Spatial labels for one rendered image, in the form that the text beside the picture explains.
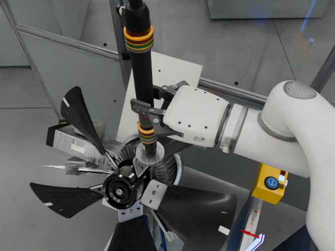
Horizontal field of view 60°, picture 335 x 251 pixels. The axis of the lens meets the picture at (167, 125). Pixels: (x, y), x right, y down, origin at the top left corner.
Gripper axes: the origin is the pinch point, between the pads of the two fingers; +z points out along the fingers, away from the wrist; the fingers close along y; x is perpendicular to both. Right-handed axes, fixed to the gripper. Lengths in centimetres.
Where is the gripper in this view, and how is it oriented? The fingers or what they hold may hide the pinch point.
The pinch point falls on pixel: (146, 98)
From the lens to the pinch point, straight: 55.9
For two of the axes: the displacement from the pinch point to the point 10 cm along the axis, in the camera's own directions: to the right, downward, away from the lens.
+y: 3.9, -7.5, 5.3
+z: -9.2, -3.2, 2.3
